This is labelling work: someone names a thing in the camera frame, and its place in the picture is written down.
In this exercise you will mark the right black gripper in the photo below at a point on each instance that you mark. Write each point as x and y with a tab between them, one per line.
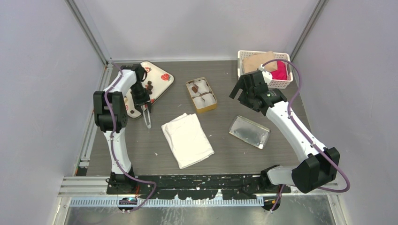
242	99

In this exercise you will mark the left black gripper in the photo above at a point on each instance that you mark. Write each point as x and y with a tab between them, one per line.
146	100

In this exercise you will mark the metal tongs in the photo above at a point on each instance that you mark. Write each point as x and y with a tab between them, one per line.
147	118

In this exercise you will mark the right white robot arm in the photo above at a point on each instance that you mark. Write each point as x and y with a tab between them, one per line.
317	163

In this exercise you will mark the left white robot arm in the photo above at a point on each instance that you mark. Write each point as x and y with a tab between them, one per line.
111	116

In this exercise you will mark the gold chocolate tin box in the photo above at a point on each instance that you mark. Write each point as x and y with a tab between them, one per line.
205	109

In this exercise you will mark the white paper cup liner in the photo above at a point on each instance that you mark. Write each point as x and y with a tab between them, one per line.
199	102
192	94
209	99
202	86

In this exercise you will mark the strawberry pattern tray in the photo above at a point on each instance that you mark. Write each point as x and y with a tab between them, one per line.
157	82

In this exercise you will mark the beige cloth in basket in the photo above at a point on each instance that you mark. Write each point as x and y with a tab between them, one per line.
252	63

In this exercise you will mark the silver tin lid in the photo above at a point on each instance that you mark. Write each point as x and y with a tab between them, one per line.
249	132

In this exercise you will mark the pink cloth in basket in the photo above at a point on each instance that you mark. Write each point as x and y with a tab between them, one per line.
281	72

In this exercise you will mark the white plastic basket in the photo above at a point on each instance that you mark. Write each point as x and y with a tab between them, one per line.
274	83

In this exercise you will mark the white folded cloth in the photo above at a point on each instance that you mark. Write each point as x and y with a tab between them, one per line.
187	140

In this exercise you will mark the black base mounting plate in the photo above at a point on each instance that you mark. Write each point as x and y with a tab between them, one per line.
196	187

